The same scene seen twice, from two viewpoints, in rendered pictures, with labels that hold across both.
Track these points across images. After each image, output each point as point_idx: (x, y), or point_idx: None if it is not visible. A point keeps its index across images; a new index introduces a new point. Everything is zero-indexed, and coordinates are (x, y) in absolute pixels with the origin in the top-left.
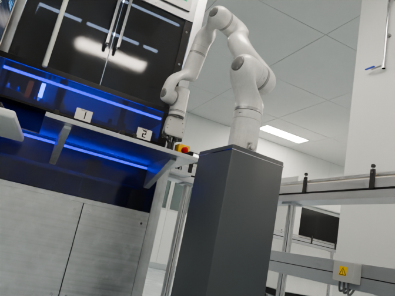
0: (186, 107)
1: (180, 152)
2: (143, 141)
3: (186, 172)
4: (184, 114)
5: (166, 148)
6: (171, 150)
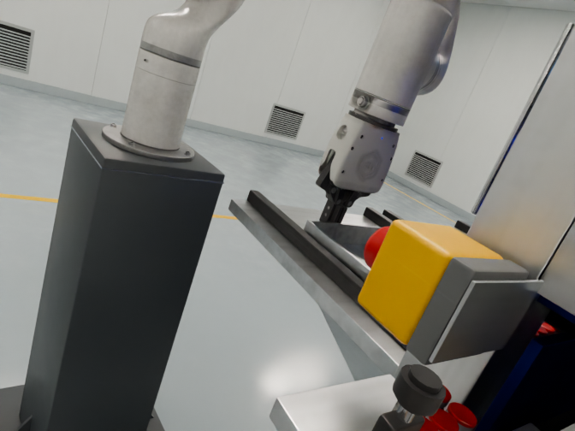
0: (366, 62)
1: (278, 204)
2: (351, 214)
3: (308, 392)
4: (353, 91)
5: (309, 209)
6: (296, 207)
